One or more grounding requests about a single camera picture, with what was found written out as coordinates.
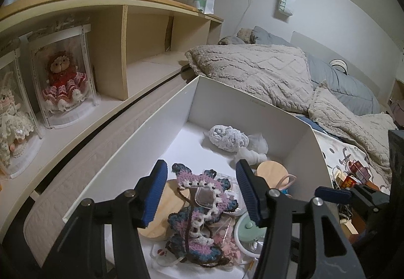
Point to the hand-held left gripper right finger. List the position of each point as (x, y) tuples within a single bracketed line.
[(249, 193)]

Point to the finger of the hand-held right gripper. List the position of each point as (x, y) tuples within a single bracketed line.
[(333, 193)]

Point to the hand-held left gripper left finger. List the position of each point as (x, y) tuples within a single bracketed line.
[(154, 193)]

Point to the white cardboard box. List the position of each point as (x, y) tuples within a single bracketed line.
[(221, 102)]

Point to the large round wooden lid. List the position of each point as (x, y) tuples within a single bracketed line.
[(167, 203)]

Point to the small round wooden lid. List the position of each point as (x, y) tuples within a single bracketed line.
[(268, 173)]

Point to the red cardboard box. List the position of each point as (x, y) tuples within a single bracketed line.
[(358, 170)]

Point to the pink scissors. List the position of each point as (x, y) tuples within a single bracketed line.
[(287, 182)]

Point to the crumpled white tissue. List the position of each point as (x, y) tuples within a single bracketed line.
[(255, 152)]

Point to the clear plastic case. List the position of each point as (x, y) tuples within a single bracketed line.
[(205, 198)]

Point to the white pink printed blanket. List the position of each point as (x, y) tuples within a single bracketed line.
[(341, 149)]

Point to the purple crocheted piece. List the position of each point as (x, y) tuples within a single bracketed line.
[(202, 203)]

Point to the bag of pink bits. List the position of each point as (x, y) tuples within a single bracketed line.
[(227, 241)]

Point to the white tag red dot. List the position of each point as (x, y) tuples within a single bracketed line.
[(161, 253)]

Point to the wooden nightstand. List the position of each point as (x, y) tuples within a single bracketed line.
[(396, 99)]

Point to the blue bed sheet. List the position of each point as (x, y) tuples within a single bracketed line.
[(304, 121)]

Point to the white round device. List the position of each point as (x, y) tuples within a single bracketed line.
[(337, 64)]

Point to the clear doll display case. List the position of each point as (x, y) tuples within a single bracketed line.
[(34, 146), (85, 54)]

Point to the doll in red dress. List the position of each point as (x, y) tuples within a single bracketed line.
[(61, 76)]

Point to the wooden shelf unit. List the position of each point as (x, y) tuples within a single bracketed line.
[(107, 45)]

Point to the brown plush toy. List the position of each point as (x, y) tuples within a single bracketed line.
[(241, 35)]

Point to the doll in cream dress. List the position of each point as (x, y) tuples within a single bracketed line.
[(12, 121)]

